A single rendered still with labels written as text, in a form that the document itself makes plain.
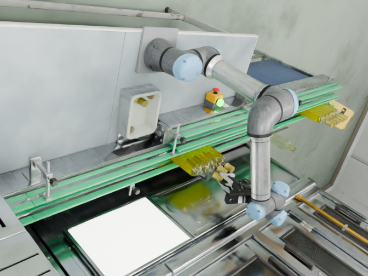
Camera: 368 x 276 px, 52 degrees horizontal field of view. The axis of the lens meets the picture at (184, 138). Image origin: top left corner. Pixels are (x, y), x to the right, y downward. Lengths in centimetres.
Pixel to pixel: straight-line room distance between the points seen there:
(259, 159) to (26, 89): 89
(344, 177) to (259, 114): 695
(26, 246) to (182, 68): 89
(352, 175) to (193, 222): 664
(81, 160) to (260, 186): 77
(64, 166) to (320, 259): 120
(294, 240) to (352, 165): 628
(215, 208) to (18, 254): 103
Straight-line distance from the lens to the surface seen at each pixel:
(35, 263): 107
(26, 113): 155
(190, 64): 159
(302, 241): 195
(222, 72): 163
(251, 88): 155
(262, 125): 140
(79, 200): 164
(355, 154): 806
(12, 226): 117
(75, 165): 167
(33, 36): 145
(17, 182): 159
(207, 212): 182
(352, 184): 828
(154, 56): 168
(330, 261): 192
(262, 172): 148
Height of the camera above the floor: 201
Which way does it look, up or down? 35 degrees down
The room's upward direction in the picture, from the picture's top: 125 degrees clockwise
